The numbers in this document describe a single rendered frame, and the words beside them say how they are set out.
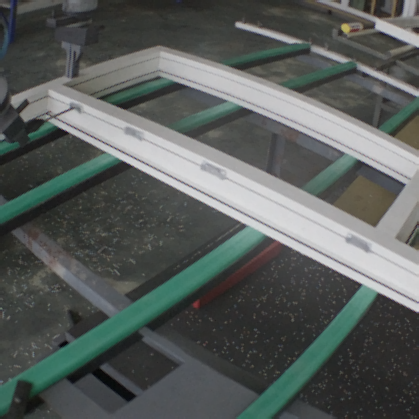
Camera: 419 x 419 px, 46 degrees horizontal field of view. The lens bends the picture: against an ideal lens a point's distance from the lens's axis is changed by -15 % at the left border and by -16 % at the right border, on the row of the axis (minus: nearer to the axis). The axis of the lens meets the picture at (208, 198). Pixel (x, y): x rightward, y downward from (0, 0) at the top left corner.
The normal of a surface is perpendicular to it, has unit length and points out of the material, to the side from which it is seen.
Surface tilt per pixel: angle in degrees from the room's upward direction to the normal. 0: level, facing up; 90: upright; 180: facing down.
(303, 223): 90
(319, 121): 90
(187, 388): 0
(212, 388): 0
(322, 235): 90
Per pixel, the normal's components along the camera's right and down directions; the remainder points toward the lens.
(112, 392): 0.12, -0.83
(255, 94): -0.59, 0.37
